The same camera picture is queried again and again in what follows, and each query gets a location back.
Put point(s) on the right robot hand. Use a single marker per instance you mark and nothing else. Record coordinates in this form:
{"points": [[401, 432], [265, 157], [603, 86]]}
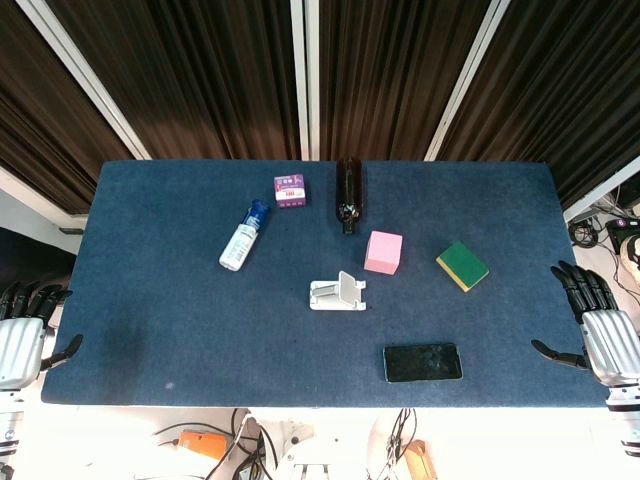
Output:
{"points": [[607, 342]]}

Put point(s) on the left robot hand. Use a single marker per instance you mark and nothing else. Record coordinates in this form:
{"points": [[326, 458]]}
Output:
{"points": [[17, 345]]}

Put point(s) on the black smartphone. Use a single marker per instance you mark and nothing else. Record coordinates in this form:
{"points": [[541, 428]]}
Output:
{"points": [[423, 362]]}

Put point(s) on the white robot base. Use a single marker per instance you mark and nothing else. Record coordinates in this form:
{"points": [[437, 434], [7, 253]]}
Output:
{"points": [[310, 460]]}

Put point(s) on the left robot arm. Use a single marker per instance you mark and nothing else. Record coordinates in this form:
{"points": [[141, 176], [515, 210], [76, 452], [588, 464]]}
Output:
{"points": [[10, 425]]}

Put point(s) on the white phone stand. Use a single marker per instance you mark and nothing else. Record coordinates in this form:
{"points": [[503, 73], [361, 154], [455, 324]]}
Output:
{"points": [[337, 292]]}

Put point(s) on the green yellow sponge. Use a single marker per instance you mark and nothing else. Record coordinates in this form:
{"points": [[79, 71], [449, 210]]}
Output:
{"points": [[462, 265]]}

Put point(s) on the blue table cloth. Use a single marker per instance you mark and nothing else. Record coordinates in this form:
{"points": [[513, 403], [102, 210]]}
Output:
{"points": [[200, 325]]}

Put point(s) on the orange device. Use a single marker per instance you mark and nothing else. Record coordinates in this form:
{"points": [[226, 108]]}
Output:
{"points": [[202, 444]]}

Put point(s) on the pink cube block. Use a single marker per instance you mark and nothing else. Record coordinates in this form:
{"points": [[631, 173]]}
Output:
{"points": [[383, 252]]}

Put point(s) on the white blue spray bottle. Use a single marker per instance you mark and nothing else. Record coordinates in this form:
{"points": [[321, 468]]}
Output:
{"points": [[245, 240]]}

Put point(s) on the dark brown glass bottle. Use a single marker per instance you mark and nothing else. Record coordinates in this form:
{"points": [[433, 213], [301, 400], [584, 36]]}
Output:
{"points": [[349, 195]]}

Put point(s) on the purple white small box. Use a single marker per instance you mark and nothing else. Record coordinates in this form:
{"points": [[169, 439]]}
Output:
{"points": [[290, 190]]}

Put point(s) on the dark brown curtain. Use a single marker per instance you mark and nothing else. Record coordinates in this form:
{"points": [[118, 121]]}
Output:
{"points": [[200, 75]]}

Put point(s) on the white partition frame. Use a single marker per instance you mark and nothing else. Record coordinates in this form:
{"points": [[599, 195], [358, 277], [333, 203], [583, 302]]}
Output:
{"points": [[306, 75]]}

